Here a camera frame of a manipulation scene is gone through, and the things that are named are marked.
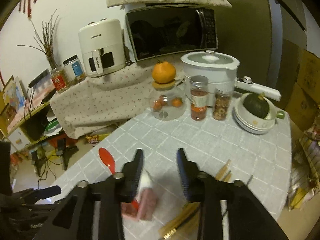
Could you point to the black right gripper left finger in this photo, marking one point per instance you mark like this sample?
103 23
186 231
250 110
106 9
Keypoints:
132 172

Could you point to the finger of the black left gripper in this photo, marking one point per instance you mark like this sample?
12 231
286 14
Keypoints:
48 192

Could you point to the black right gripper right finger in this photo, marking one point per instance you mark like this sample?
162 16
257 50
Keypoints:
188 171

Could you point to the white plastic spoon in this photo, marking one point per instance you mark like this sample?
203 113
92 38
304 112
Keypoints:
145 181

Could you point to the red plastic spoon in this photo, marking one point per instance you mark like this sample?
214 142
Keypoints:
108 160

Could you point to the pink perforated utensil holder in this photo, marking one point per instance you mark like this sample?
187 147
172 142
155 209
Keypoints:
144 208

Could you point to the wooden chopstick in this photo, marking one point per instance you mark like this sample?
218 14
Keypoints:
227 176
178 219
175 229
222 170

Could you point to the grey checked tablecloth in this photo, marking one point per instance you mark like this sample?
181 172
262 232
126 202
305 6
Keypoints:
209 143

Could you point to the cluttered low shelf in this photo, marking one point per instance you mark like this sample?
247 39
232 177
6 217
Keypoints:
33 123

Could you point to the floral cabinet cloth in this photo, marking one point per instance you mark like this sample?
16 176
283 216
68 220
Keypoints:
97 102

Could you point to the clear glass jar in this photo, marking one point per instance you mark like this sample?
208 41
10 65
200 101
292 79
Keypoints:
167 101

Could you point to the stacked white plates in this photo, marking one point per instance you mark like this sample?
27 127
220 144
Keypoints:
250 123

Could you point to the dried fruit snack jar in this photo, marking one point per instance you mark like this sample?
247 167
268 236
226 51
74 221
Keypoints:
222 102

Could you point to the large orange fruit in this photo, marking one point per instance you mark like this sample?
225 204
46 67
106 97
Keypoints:
163 72

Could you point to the red spice jar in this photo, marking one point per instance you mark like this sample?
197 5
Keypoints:
198 97

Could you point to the dark green squash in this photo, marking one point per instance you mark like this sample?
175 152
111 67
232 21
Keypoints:
257 105

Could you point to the red label jar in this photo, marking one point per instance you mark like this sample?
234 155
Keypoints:
59 79

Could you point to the blue label jar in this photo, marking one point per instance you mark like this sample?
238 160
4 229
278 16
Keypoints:
74 70

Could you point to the white electric cooking pot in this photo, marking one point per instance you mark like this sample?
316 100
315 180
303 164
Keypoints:
221 71

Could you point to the white air fryer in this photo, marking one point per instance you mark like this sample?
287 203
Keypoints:
102 47

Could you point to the black microwave oven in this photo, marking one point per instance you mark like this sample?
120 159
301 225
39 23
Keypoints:
160 30

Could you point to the cardboard boxes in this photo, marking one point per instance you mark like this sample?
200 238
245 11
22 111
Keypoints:
298 83

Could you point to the dried branches vase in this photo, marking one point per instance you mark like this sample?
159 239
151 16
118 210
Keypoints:
45 39

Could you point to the white bowl pan green handle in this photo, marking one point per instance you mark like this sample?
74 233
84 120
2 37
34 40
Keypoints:
273 112

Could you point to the black wire rack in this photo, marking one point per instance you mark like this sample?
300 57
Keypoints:
304 177

